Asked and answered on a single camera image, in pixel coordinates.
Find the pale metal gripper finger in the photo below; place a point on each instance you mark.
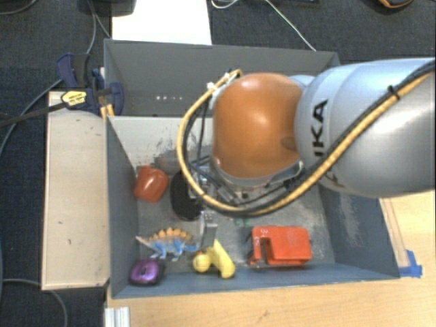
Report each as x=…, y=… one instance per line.
x=211, y=236
x=203, y=230

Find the yellow toy banana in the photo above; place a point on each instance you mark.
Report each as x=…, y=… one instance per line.
x=221, y=261

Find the black oval object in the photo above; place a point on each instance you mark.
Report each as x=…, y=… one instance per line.
x=180, y=196

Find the blue and orange toy dinosaur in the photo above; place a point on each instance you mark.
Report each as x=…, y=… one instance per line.
x=172, y=244

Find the red toy bell pepper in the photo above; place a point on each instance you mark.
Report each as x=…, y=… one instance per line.
x=150, y=183

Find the purple computer mouse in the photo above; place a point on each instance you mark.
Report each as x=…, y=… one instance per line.
x=145, y=272

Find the red-orange stapler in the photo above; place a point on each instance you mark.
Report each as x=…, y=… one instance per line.
x=282, y=245

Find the grey metal bin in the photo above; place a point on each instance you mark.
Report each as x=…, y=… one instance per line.
x=160, y=70

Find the pale wood flat board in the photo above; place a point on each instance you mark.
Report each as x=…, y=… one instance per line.
x=75, y=196

